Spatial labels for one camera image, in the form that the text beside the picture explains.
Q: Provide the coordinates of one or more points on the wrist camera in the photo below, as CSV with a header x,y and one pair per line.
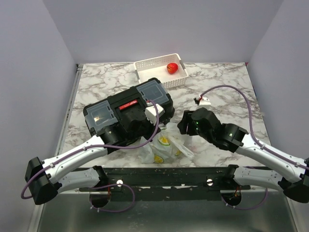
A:
x,y
202,102
151,113

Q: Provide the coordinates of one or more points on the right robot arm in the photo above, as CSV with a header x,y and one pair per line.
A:
x,y
284,172

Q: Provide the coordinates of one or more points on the black mounting rail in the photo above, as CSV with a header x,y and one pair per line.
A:
x,y
162,184

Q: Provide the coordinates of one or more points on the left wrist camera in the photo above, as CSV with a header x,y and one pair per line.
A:
x,y
151,113

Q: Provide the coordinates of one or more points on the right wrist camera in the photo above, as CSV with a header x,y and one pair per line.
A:
x,y
202,102

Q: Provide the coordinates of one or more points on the black plastic toolbox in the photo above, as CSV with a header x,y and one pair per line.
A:
x,y
103,118

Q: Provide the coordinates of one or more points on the red fake apple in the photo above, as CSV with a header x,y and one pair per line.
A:
x,y
172,68

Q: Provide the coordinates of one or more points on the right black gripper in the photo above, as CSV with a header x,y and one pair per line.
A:
x,y
182,124

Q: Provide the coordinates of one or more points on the white lemon print plastic bag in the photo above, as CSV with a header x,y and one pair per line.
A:
x,y
166,147

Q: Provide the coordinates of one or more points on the white perforated plastic basket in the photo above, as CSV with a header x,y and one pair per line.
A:
x,y
157,67

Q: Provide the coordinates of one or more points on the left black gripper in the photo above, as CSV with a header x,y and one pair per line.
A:
x,y
153,129

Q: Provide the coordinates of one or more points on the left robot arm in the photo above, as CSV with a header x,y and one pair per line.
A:
x,y
45,179

